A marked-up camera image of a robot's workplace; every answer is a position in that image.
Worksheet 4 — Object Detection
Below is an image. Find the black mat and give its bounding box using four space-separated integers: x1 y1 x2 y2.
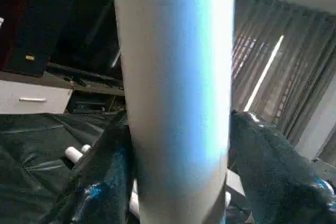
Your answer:
0 110 129 224

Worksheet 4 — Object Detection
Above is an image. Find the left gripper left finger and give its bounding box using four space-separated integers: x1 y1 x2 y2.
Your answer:
50 113 136 224

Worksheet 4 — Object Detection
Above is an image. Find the black cabinet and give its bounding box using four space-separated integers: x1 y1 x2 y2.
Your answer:
0 0 122 78

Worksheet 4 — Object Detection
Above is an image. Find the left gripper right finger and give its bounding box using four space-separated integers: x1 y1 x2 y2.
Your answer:
227 113 336 224

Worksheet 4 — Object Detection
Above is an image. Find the white drawer unit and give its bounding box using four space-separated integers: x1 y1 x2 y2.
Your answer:
0 71 74 115

